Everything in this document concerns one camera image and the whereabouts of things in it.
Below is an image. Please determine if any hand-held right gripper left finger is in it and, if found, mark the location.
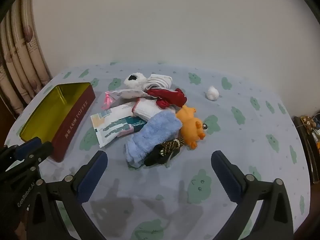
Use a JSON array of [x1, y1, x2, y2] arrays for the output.
[[22, 151, 108, 240]]

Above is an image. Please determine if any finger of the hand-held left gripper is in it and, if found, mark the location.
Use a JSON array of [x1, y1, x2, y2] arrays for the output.
[[15, 142, 54, 174], [4, 137, 43, 160]]

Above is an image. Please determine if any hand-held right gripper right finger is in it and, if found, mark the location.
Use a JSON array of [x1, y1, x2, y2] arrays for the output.
[[211, 150, 295, 240]]

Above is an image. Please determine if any red tin box gold inside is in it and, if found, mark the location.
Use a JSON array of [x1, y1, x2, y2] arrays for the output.
[[19, 82, 96, 162]]

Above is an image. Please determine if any white packet teal brush print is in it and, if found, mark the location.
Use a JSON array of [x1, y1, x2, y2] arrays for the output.
[[90, 102, 140, 148]]

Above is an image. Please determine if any orange plush toy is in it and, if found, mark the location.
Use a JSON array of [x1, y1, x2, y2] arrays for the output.
[[175, 105, 208, 150]]

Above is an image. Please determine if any black gold patterned cloth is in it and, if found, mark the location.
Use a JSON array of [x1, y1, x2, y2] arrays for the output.
[[144, 138, 185, 167]]

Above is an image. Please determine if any dark teal and white packet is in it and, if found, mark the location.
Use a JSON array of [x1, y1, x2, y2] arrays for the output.
[[117, 116, 148, 138]]

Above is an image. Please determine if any blue fluffy towel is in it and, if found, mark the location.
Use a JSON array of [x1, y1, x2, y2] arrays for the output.
[[125, 112, 183, 168]]

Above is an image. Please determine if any white pompom ball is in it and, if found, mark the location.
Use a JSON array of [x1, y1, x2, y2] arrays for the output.
[[205, 85, 220, 101]]

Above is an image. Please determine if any white patterned pouch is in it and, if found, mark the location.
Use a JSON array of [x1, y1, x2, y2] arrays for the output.
[[110, 89, 155, 100]]

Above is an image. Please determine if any white fluffy black-spotted plush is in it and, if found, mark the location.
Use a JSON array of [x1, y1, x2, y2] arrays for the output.
[[124, 73, 150, 90]]

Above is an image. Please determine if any white cloth with red trim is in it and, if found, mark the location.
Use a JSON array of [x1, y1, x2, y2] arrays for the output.
[[131, 97, 177, 120]]

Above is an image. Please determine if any beige leaf print curtain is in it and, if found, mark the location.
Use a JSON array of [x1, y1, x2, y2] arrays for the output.
[[0, 0, 53, 117]]

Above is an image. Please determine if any white striped sock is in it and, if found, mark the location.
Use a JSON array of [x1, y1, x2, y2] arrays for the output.
[[146, 74, 173, 90]]

